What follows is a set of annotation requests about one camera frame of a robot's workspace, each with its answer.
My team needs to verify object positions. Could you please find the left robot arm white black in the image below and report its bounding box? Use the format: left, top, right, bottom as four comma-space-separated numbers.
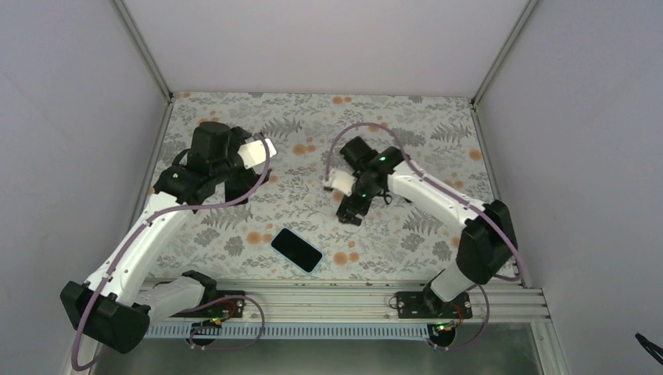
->
60, 122, 277, 354

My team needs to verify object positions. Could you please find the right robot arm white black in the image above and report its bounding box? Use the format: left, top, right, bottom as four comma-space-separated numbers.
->
324, 137, 517, 318

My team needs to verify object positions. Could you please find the black phone in blue case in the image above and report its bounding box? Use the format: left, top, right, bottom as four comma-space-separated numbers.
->
271, 228, 323, 273

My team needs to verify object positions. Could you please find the floral patterned table mat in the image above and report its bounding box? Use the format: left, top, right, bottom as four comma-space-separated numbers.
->
149, 91, 493, 281

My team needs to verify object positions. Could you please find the black object at right edge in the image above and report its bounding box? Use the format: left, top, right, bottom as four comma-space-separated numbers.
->
634, 333, 663, 365

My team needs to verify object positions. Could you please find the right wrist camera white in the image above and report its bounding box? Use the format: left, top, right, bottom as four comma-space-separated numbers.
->
323, 169, 357, 196

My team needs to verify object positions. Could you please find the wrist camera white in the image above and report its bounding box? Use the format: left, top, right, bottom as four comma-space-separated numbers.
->
238, 140, 267, 170
323, 169, 357, 196

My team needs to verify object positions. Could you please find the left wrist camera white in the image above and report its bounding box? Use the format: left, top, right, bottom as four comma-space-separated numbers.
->
238, 140, 267, 170

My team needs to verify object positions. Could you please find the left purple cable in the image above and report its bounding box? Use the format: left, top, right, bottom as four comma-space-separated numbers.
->
70, 133, 274, 373

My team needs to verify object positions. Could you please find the purple cable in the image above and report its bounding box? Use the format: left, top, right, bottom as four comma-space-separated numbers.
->
70, 133, 274, 373
324, 122, 526, 352

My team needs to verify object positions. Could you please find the left aluminium frame post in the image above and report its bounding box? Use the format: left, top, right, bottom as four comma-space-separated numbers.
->
111, 0, 173, 102

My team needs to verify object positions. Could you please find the aluminium frame post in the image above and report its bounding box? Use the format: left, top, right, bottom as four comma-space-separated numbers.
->
472, 0, 539, 107
111, 0, 173, 102

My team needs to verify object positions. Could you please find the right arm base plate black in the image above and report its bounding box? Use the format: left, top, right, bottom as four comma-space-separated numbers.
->
394, 291, 473, 320

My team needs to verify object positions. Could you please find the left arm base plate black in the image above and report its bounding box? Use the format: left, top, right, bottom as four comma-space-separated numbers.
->
174, 291, 245, 320

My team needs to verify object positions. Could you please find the aluminium rail front frame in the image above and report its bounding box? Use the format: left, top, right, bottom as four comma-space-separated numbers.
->
82, 281, 551, 324

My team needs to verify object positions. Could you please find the slotted grey cable duct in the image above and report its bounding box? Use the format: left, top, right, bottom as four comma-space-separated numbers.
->
145, 322, 429, 341

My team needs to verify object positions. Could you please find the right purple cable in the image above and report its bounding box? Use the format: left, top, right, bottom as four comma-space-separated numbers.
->
324, 122, 526, 352

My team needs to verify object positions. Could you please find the right aluminium frame post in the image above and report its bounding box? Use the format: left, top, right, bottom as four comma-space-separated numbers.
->
472, 0, 539, 107

